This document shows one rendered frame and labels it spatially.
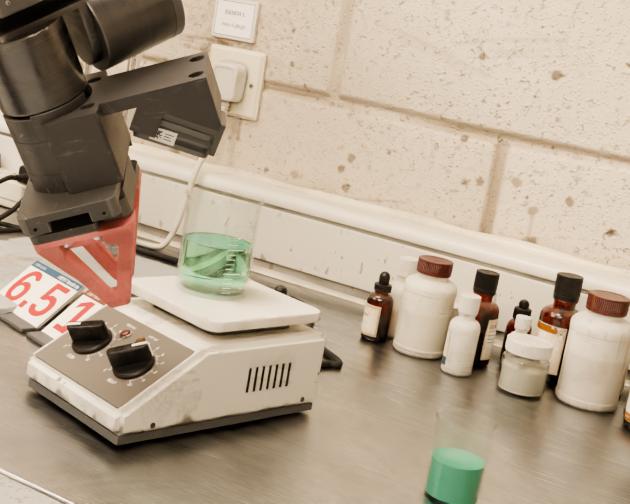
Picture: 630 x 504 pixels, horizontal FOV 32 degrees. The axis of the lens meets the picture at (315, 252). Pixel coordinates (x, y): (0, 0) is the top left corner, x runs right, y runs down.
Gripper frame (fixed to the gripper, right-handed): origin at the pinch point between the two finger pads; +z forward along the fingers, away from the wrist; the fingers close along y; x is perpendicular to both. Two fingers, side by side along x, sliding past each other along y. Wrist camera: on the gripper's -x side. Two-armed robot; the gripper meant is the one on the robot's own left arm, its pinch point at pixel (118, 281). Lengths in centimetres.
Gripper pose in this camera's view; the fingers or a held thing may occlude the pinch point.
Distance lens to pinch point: 78.1
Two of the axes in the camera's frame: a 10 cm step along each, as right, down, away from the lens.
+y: -0.7, -5.3, 8.4
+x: -9.7, 2.3, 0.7
